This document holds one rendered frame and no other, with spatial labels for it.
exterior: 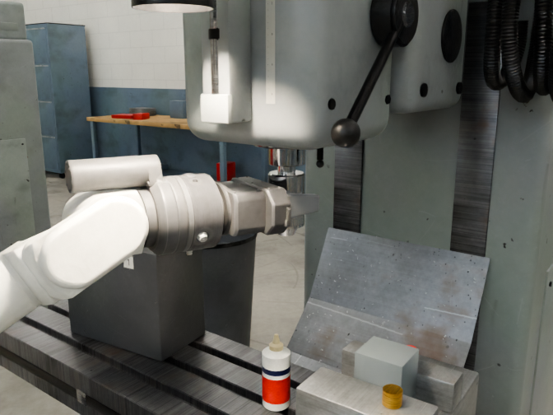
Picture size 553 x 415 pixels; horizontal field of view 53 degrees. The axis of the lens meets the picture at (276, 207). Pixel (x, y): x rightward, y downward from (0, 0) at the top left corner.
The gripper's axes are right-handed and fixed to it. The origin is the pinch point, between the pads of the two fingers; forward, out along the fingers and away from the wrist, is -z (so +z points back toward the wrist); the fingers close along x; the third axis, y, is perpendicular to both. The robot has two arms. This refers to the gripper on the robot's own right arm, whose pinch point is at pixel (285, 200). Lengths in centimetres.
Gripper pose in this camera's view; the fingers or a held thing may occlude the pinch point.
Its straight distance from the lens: 71.0
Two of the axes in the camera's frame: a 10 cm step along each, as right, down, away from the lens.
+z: -8.5, 1.1, -5.1
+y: -0.1, 9.7, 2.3
